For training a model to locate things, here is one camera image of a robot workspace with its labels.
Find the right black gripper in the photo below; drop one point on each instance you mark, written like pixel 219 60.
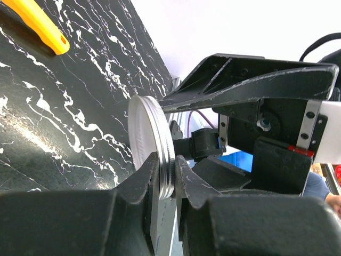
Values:
pixel 281 133

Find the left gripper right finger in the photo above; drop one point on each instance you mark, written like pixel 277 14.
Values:
pixel 210 223

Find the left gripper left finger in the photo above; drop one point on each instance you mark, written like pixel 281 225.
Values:
pixel 120 221

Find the white jar lid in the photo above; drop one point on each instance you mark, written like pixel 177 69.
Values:
pixel 149 132

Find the yellow plastic scoop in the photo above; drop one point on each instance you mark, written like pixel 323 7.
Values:
pixel 36 19

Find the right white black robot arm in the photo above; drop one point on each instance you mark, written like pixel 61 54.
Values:
pixel 208 142

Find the black marble pattern mat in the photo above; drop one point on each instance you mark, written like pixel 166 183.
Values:
pixel 64 117

